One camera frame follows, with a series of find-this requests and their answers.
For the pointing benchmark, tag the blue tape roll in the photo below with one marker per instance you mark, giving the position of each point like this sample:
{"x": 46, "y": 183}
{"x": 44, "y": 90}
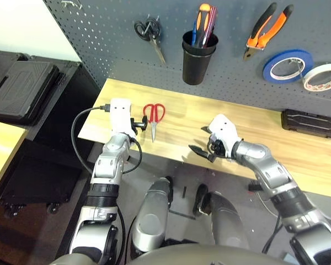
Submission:
{"x": 267, "y": 73}

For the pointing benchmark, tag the silver double peg hook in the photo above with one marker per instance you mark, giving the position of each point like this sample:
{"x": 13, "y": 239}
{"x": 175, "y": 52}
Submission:
{"x": 150, "y": 26}
{"x": 71, "y": 3}

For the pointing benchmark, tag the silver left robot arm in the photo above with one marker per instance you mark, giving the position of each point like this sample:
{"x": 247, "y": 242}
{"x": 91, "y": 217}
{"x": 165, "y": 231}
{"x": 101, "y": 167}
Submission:
{"x": 110, "y": 163}

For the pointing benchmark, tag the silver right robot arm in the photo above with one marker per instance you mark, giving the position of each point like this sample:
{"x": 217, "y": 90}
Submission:
{"x": 275, "y": 171}

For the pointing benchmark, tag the large black equipment case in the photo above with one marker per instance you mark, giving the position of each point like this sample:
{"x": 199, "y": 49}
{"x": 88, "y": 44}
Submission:
{"x": 19, "y": 91}

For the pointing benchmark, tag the orange black pliers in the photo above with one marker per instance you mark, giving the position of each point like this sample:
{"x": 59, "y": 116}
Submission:
{"x": 278, "y": 23}

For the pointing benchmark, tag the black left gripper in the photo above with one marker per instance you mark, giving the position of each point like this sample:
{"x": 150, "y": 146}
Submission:
{"x": 134, "y": 125}

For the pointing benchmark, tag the grey metal pegboard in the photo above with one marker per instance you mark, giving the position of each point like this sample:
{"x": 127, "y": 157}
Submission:
{"x": 113, "y": 55}

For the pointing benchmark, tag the small black tool case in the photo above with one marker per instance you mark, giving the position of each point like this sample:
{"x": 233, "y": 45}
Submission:
{"x": 309, "y": 124}

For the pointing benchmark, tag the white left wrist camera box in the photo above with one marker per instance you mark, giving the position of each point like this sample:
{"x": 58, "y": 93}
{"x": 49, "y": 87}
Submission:
{"x": 120, "y": 116}

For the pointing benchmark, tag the white tape roll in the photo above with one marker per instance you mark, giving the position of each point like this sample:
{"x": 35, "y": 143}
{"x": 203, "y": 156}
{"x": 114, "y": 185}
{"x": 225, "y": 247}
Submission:
{"x": 320, "y": 67}

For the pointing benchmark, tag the yellow wooden side table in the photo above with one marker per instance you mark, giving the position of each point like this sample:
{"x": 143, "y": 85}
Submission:
{"x": 2, "y": 146}

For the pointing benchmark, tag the silver robot left leg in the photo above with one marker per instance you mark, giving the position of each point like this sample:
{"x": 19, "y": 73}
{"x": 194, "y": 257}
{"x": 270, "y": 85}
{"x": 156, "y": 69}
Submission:
{"x": 151, "y": 220}

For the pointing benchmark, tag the long metal peg hook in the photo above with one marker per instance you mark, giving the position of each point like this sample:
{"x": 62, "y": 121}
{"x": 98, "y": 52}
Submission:
{"x": 299, "y": 69}

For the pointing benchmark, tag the grey robot torso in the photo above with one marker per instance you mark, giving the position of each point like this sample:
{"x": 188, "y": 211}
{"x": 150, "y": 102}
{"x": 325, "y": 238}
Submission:
{"x": 182, "y": 256}

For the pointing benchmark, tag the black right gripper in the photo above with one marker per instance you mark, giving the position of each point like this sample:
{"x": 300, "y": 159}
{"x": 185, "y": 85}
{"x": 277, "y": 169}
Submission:
{"x": 220, "y": 148}

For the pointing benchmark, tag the silver robot leg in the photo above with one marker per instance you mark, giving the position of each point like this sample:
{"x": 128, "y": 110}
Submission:
{"x": 151, "y": 220}
{"x": 229, "y": 220}

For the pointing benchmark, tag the black plastic cup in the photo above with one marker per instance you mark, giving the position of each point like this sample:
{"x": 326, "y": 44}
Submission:
{"x": 194, "y": 69}

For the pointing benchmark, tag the orange black screwdriver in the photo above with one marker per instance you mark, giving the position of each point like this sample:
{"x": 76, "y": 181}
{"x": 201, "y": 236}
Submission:
{"x": 202, "y": 16}

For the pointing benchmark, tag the silver robot right leg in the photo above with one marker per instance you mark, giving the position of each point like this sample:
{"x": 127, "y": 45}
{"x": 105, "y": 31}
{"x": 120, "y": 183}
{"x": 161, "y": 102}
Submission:
{"x": 229, "y": 220}

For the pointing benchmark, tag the black table foot bar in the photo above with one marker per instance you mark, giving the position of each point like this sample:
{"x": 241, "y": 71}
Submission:
{"x": 255, "y": 187}

